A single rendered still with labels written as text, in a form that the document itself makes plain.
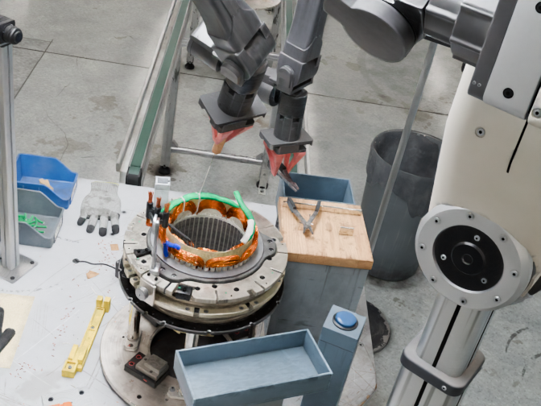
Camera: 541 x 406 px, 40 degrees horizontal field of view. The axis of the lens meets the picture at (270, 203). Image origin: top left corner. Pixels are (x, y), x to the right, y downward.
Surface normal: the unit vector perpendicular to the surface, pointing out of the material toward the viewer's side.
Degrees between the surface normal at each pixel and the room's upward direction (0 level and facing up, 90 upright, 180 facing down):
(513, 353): 0
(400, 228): 93
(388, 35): 127
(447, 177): 107
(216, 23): 119
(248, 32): 81
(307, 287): 90
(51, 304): 0
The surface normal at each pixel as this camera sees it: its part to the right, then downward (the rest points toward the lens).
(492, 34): -0.60, 0.37
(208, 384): 0.16, -0.81
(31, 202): -0.01, 0.54
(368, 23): -0.58, 0.78
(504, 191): -0.62, 0.62
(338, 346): -0.35, 0.49
